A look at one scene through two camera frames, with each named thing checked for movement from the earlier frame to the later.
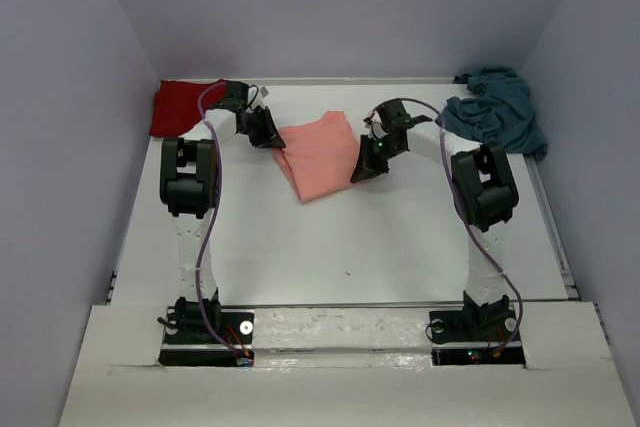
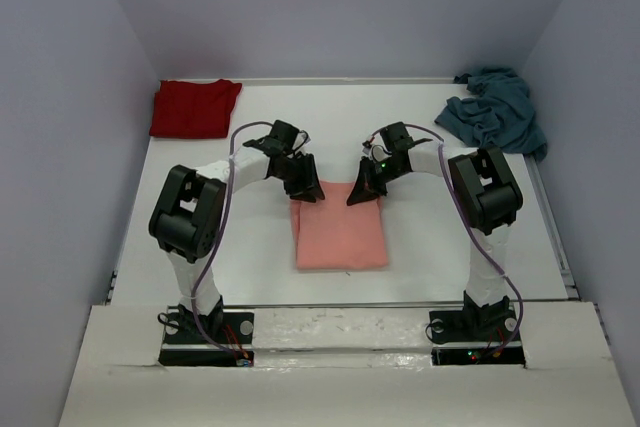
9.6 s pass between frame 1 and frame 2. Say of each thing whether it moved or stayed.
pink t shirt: moved
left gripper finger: moved
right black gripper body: moved
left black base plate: stayed
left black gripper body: moved
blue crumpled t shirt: stayed
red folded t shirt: stayed
